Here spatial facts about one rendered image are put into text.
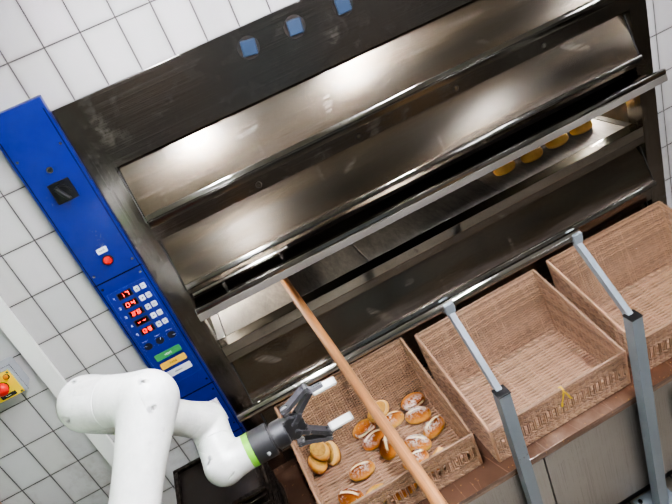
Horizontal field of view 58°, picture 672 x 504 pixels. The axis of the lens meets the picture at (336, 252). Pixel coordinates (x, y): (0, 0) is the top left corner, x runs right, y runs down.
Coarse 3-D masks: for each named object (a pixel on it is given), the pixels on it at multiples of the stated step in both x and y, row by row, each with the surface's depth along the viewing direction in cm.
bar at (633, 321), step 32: (480, 288) 191; (608, 288) 191; (416, 320) 187; (640, 320) 187; (352, 352) 185; (640, 352) 192; (640, 384) 199; (512, 416) 184; (640, 416) 210; (512, 448) 192
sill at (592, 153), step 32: (640, 128) 236; (576, 160) 232; (512, 192) 229; (448, 224) 226; (384, 256) 224; (320, 288) 221; (352, 288) 220; (256, 320) 218; (288, 320) 216; (224, 352) 212
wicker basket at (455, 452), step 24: (360, 360) 231; (408, 360) 236; (336, 384) 231; (384, 384) 235; (408, 384) 238; (432, 384) 218; (312, 408) 230; (336, 408) 233; (432, 408) 234; (336, 432) 234; (408, 432) 229; (456, 432) 219; (360, 456) 227; (432, 456) 198; (456, 456) 201; (480, 456) 205; (312, 480) 216; (336, 480) 222; (384, 480) 214; (408, 480) 198; (432, 480) 202
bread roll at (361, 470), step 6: (360, 462) 218; (366, 462) 217; (372, 462) 219; (354, 468) 217; (360, 468) 216; (366, 468) 216; (372, 468) 217; (354, 474) 216; (360, 474) 216; (366, 474) 216; (354, 480) 217; (360, 480) 216
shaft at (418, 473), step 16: (288, 288) 223; (304, 304) 210; (320, 336) 192; (336, 352) 182; (352, 384) 169; (368, 400) 161; (384, 416) 154; (384, 432) 150; (400, 448) 144; (416, 464) 139; (416, 480) 136; (432, 496) 130
